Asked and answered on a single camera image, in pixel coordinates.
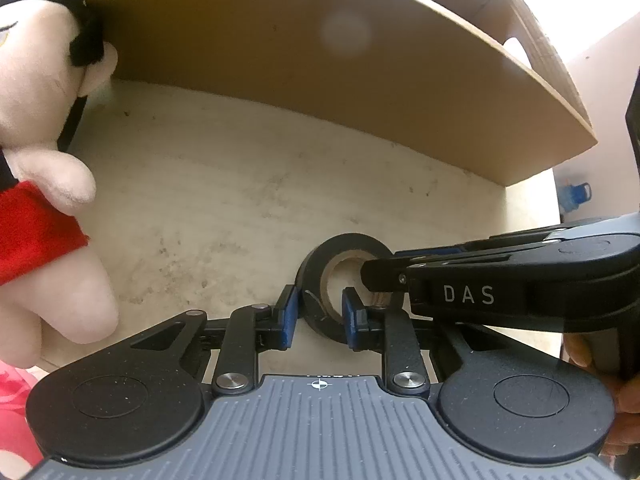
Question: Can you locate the black tape roll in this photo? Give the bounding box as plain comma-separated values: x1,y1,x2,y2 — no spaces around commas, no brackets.
295,233,393,344

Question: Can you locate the blue water bottle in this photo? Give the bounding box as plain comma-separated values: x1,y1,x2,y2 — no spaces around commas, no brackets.
556,182,592,214

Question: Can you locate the person's hand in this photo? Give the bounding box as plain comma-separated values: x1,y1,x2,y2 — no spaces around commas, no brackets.
563,334,640,457

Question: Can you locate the brown cardboard box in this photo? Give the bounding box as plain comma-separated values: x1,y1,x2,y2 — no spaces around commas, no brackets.
88,0,597,185

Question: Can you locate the plush doll black hair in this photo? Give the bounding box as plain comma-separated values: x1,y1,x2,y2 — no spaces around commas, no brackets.
1,0,118,368

